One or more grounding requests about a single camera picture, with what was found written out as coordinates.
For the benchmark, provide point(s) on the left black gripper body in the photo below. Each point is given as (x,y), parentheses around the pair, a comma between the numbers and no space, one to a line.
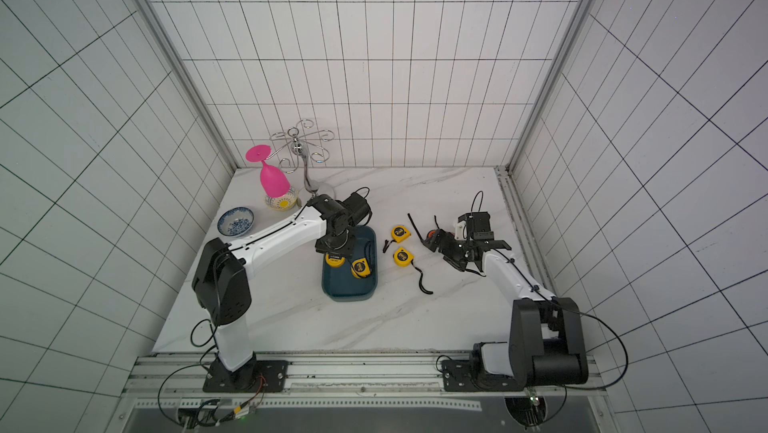
(335,243)

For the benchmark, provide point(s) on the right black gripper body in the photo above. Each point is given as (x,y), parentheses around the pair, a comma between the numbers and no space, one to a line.
(450,247)

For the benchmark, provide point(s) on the orange black tape measure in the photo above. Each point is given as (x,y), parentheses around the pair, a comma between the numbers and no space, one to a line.
(425,239)

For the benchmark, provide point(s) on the yellow tape measure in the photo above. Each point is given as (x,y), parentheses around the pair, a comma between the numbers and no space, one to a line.
(360,268)
(404,258)
(334,261)
(399,233)

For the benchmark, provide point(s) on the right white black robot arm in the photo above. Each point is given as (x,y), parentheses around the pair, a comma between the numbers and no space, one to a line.
(545,345)

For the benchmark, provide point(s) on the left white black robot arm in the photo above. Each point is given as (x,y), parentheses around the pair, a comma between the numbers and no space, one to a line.
(221,281)

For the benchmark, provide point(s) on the teal plastic storage box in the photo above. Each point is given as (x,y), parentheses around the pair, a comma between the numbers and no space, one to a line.
(355,279)

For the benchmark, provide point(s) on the pink plastic wine glass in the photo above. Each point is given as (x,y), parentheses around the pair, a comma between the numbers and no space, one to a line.
(272,178)

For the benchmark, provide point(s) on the chrome wine glass rack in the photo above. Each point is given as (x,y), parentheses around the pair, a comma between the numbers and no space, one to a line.
(304,145)

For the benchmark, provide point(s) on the blue white ceramic dish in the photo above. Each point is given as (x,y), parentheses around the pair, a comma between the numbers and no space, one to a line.
(235,221)

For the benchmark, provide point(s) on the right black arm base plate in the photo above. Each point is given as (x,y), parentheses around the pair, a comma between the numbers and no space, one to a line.
(465,376)

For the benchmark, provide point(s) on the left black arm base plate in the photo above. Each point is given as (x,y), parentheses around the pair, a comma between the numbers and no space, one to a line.
(246,376)

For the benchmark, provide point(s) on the aluminium mounting rail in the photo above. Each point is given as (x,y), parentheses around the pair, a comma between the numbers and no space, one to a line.
(177,382)

